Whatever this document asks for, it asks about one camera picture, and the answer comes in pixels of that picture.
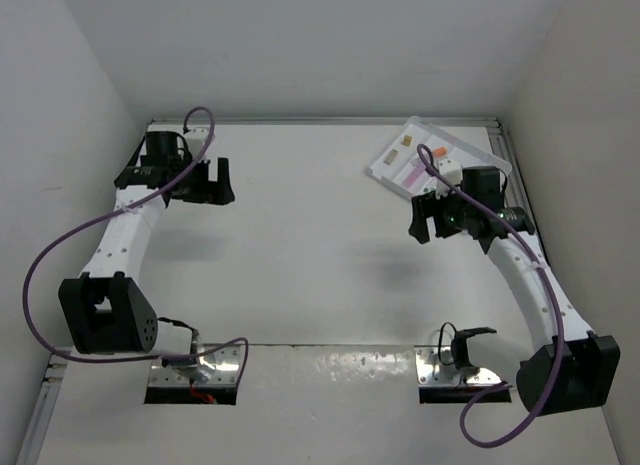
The white divided tray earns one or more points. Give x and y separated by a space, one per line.
392 176

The pink highlighter stick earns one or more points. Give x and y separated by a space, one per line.
413 176

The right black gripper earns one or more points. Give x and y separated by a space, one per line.
427 205

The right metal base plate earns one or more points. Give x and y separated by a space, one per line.
432 373

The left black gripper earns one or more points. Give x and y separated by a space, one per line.
209 192

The orange capped clear tube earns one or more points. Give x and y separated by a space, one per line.
436 152

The metal base plate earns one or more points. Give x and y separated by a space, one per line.
432 373
220 369

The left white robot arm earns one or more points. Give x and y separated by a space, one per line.
105 310

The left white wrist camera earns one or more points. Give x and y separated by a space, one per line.
196 138

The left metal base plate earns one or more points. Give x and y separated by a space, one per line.
220 369

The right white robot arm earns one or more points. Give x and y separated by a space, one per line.
569 367

